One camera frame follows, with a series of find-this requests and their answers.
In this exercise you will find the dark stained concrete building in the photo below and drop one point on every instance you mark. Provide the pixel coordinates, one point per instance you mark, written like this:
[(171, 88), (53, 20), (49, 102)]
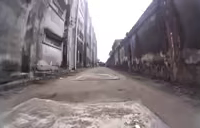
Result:
[(161, 43)]

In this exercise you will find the grey weathered concrete building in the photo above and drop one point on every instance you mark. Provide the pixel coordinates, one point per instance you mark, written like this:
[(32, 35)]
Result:
[(51, 40)]

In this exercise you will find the robot's own part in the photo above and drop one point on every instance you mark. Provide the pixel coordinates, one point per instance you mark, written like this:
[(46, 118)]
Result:
[(137, 126)]

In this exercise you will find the grey dirt alley road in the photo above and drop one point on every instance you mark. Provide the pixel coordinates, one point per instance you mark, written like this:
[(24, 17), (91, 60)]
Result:
[(98, 89)]

